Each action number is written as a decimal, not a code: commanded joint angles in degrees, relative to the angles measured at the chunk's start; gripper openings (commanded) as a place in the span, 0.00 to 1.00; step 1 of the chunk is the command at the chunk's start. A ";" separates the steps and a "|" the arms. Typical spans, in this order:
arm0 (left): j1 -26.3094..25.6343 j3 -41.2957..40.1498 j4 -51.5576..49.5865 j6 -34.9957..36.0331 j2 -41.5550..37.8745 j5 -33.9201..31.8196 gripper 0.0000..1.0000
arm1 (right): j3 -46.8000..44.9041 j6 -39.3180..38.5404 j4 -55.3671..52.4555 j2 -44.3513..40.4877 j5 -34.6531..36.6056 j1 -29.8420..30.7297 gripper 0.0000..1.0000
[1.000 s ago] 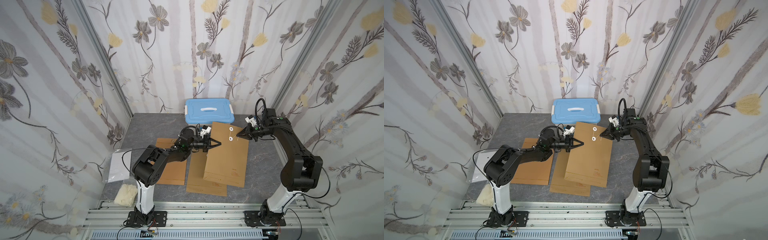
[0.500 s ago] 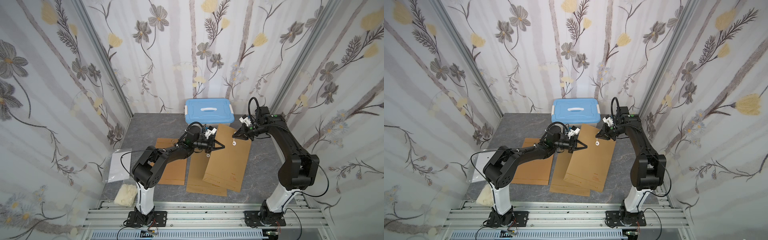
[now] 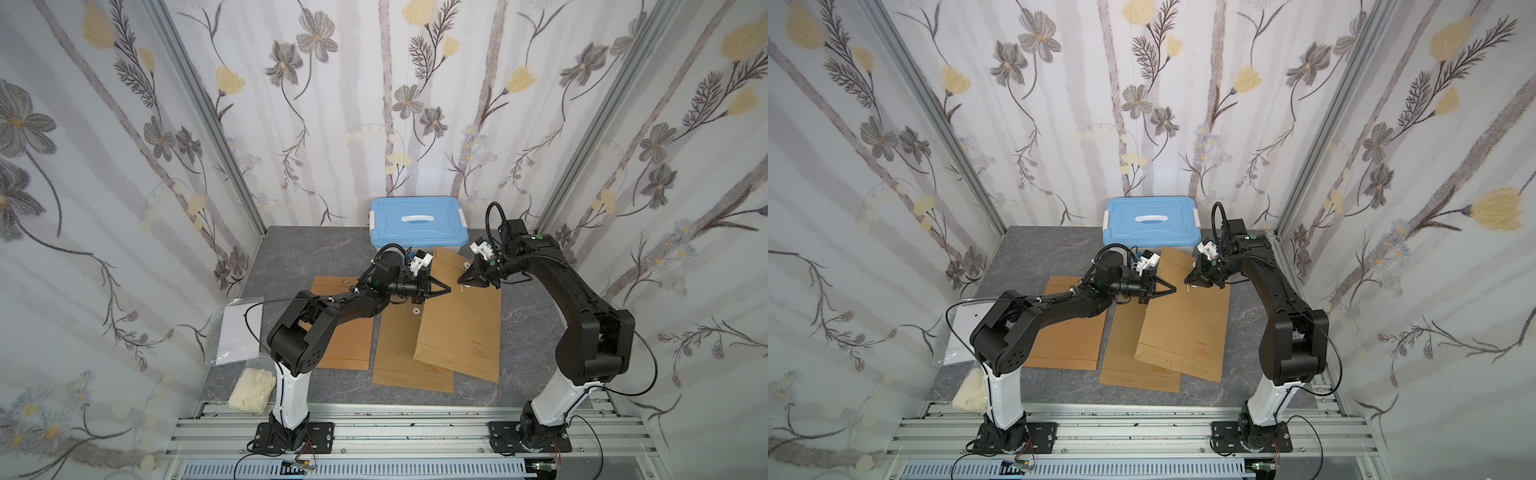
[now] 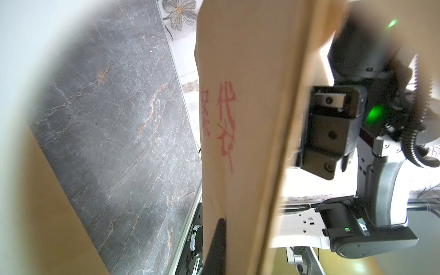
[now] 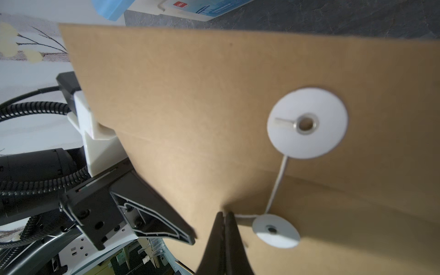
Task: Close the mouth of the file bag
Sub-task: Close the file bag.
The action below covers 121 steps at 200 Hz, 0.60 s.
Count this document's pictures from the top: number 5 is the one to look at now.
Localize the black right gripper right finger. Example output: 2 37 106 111
225 212 254 275

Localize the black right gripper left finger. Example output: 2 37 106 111
196 212 225 275

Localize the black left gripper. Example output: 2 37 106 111
60 158 196 250

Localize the kraft file bag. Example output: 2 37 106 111
60 24 440 275

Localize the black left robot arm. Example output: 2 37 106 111
1 148 196 275

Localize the blue lidded storage box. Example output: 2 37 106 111
92 0 252 22

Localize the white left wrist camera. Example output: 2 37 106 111
56 72 127 176

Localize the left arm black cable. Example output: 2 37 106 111
0 85 91 198

